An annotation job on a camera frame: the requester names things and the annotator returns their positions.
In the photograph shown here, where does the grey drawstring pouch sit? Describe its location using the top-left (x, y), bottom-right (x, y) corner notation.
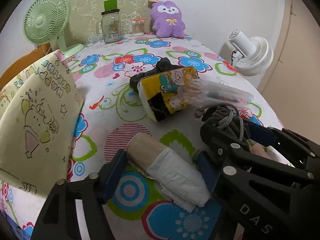
top-left (193, 102), bottom-right (250, 142)

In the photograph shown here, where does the toothpick jar orange lid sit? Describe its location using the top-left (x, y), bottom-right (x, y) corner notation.
top-left (131, 18), bottom-right (146, 36)

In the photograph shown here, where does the beige door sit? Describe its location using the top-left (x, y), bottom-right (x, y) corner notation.
top-left (258, 0), bottom-right (319, 143)

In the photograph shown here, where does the green patterned wall board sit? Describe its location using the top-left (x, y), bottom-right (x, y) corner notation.
top-left (64, 0), bottom-right (151, 46)

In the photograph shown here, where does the clear plastic pen pouch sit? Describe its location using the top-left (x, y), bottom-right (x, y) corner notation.
top-left (184, 79), bottom-right (254, 108)

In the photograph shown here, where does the glass mason jar mug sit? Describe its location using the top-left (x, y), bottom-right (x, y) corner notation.
top-left (96, 0), bottom-right (122, 43)

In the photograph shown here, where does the black plastic bag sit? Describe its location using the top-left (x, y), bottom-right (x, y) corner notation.
top-left (129, 57), bottom-right (180, 93)

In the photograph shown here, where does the white tissue pack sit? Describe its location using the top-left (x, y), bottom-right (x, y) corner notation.
top-left (126, 133), bottom-right (210, 212)

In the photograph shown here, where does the green desk fan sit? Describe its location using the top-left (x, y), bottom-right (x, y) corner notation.
top-left (22, 0), bottom-right (85, 59)

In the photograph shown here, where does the pink paper packet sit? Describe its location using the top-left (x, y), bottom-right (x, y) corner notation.
top-left (247, 140), bottom-right (270, 159)

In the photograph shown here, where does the white standing fan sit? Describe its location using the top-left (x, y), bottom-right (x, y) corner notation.
top-left (220, 29), bottom-right (273, 77)

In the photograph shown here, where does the yellow fabric storage box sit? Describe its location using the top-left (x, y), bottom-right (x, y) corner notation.
top-left (1, 50), bottom-right (84, 198)

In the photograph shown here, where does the purple plush bunny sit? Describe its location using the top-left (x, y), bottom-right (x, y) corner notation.
top-left (150, 1), bottom-right (185, 38)

